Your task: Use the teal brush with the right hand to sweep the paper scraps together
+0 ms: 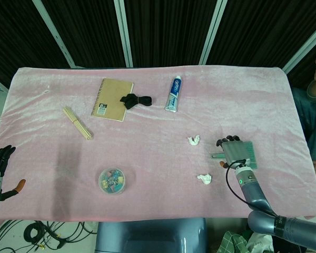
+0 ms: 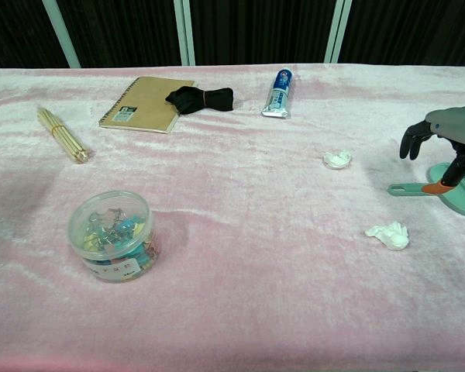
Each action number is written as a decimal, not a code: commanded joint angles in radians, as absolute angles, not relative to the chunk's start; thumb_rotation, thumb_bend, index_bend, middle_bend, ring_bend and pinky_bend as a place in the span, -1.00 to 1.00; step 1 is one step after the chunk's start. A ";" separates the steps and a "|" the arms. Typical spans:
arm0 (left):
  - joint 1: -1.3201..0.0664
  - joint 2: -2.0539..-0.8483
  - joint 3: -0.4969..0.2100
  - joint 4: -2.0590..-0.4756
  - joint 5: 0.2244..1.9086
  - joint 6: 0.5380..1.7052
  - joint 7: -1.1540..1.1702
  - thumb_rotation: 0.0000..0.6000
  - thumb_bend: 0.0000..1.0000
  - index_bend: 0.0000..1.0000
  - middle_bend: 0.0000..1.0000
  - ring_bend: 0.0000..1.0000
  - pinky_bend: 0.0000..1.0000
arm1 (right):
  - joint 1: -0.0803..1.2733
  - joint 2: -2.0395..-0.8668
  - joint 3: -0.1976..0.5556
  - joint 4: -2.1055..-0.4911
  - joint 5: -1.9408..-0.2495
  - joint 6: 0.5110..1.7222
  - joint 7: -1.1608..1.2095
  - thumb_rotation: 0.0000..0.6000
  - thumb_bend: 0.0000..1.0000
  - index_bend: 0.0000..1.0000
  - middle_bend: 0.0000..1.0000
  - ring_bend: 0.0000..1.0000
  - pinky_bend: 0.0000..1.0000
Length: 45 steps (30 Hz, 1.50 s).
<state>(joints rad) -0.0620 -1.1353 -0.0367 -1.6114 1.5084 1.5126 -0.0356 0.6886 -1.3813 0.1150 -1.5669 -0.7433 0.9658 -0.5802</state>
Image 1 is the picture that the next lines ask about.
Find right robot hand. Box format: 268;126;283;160
215;134;253;170

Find crumpled white paper ball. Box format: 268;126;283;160
196;173;213;186
187;134;201;147

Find pink velvet table cloth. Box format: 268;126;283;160
0;66;316;229

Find blue white toothpaste tube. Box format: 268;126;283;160
164;75;182;113

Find seated person in blue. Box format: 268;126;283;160
291;54;316;185

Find green chequered cloth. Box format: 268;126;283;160
216;230;250;253

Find white plastic bag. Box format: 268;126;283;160
246;231;275;253

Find bundle of wooden sticks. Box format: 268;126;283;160
63;106;94;141

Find black cloth bundle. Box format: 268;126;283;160
120;93;153;110

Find clear tub of binder clips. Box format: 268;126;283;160
98;166;128;195

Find blue-grey robot torso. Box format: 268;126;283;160
94;217;208;253

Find brown spiral notebook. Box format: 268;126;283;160
90;77;135;122

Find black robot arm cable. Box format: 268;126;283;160
225;159;276;217

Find black floor cable bundle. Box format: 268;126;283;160
0;220;98;251

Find white metal frame post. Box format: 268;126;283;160
199;0;228;65
282;17;316;75
32;0;76;68
114;0;134;67

